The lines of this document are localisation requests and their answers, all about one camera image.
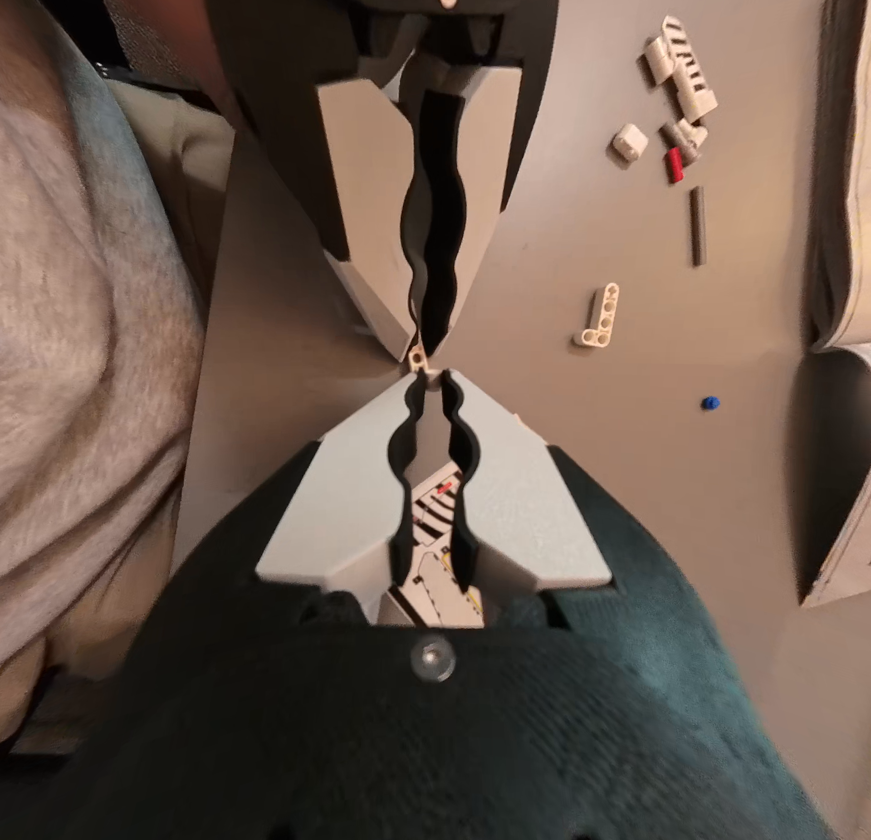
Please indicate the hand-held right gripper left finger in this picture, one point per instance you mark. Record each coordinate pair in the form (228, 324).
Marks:
(333, 520)

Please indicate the dark grey lego axle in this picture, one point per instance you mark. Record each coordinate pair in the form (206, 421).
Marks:
(697, 228)

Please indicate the open instruction booklet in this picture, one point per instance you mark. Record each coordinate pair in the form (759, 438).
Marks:
(840, 173)

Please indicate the small white lego beam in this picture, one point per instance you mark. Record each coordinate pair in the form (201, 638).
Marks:
(631, 143)

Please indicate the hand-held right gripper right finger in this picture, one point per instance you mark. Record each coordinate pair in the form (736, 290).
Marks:
(537, 520)

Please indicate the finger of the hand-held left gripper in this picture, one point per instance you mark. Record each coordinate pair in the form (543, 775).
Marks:
(490, 146)
(360, 173)

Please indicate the white L-shaped lego beam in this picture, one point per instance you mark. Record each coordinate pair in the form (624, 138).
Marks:
(605, 328)

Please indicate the striped white lego assembly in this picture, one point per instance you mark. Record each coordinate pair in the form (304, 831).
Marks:
(687, 71)

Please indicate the grey lego pin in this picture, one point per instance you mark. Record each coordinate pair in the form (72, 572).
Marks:
(684, 139)

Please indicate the zebra striped sticker sheet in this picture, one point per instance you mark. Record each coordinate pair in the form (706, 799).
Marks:
(435, 581)

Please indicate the grey hoodie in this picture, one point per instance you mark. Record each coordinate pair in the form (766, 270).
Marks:
(88, 309)

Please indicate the small beige lego pin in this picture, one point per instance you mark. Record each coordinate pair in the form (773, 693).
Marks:
(417, 359)

